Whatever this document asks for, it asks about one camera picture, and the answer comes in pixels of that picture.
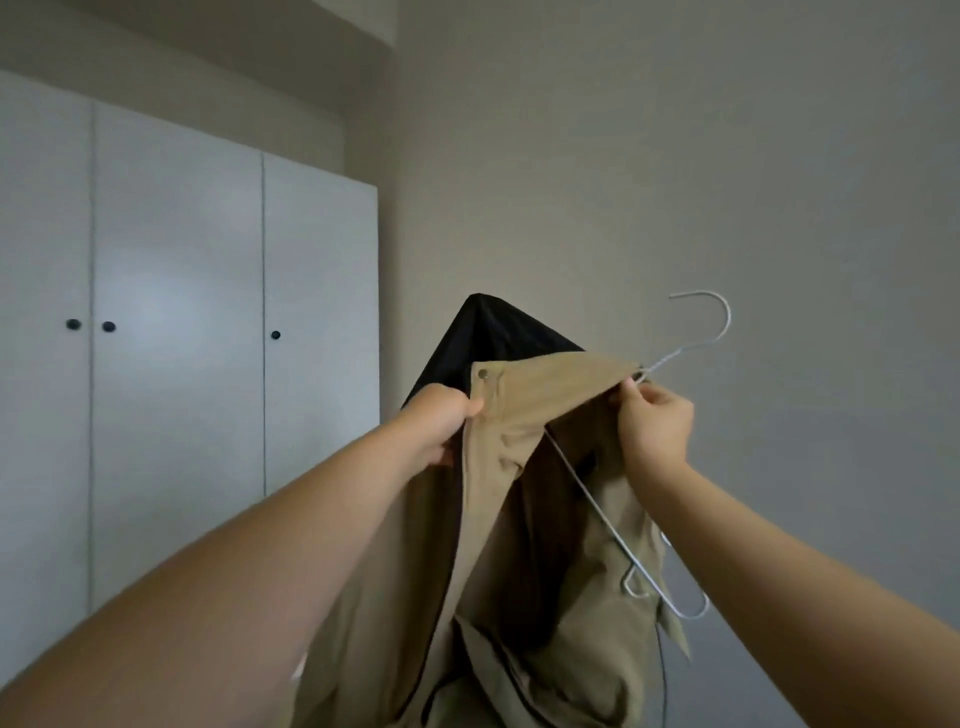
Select tan and black jacket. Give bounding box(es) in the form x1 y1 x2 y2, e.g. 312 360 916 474
292 292 695 728

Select white wire hanger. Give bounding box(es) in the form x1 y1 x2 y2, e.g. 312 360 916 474
543 289 734 621

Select person's right forearm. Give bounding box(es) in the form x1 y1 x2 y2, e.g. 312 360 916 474
637 465 960 728

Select white wardrobe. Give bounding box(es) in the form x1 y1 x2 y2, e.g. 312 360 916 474
0 67 381 692

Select person's left hand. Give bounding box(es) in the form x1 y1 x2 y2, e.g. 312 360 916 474
402 382 486 474

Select person's right hand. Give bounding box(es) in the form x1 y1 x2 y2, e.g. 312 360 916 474
616 375 696 485

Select person's left forearm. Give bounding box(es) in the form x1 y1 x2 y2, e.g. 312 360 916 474
0 442 437 728

